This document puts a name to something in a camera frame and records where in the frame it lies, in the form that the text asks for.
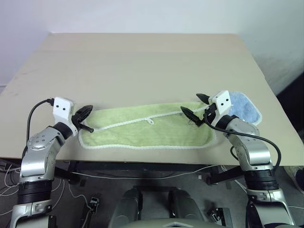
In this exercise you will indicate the small black floor clamp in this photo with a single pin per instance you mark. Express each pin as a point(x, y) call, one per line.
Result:
point(93, 202)

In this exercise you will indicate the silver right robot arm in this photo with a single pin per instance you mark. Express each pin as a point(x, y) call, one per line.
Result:
point(256, 154)

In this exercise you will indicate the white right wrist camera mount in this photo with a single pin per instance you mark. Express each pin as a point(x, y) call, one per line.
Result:
point(222, 102)

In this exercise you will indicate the black table frame crossbar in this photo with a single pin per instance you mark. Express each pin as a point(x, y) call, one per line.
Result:
point(142, 167)

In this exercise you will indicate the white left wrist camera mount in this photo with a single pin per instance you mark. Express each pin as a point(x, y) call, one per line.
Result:
point(62, 108)

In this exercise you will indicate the dark rounded grey shape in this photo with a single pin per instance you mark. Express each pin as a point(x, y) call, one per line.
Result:
point(127, 206)
point(187, 206)

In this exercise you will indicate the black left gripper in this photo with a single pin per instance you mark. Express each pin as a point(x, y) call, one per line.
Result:
point(77, 121)

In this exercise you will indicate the black and silver floor clamp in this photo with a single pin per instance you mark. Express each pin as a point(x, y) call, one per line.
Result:
point(217, 215)

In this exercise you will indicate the green and blue fluffy towel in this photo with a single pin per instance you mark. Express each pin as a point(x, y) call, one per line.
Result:
point(142, 133)

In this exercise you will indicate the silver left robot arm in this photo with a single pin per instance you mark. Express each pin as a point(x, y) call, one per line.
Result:
point(35, 154)

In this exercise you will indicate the dark shoe with white sole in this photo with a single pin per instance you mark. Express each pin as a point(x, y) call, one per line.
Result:
point(299, 179)

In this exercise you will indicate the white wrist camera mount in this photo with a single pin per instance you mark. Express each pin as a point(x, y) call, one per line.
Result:
point(62, 108)
point(222, 102)

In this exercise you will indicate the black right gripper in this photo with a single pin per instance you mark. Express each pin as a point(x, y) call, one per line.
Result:
point(211, 114)

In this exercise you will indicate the black table frame brace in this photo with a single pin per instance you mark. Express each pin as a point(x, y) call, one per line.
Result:
point(67, 175)
point(223, 177)

